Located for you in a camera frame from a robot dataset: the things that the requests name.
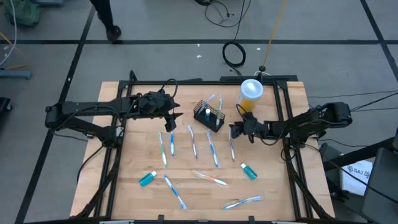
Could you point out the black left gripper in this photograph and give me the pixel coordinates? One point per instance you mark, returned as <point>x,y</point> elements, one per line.
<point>155,105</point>

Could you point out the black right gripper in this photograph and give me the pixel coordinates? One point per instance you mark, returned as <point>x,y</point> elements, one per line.
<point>253,127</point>

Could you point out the purple white toothbrush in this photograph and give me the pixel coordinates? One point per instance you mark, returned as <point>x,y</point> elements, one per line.
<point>232,147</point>
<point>192,141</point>

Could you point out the blue white toothbrush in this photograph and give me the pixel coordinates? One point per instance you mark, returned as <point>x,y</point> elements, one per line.
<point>209,101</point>
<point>174,190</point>
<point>212,148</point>
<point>172,144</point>

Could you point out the orange white toothbrush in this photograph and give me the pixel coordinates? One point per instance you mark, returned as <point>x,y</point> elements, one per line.
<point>209,178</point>

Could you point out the light blue toothbrush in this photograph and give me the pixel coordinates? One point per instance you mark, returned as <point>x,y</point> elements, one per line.
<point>242,202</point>

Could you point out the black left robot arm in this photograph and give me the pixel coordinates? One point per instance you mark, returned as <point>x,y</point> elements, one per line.
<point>93,109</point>

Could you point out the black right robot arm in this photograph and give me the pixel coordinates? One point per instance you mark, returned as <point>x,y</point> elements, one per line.
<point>311,119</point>

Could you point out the person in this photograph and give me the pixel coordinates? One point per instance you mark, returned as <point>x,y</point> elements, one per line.
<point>105,15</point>

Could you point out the black diagonal beam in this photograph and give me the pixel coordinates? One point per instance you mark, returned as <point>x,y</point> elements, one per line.
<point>357,157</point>

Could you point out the white printed paper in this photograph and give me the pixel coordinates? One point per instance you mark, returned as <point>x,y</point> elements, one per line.
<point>357,180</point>

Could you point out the black chair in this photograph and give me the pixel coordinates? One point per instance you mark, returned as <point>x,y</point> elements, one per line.
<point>382,186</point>

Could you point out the grey floor bar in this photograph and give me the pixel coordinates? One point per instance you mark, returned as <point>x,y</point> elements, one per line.
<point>15,74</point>

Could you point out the black cart wheel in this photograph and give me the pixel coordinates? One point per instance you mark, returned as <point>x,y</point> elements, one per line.
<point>3,104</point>

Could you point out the green bag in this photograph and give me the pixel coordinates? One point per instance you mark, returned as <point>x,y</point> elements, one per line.
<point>23,12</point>

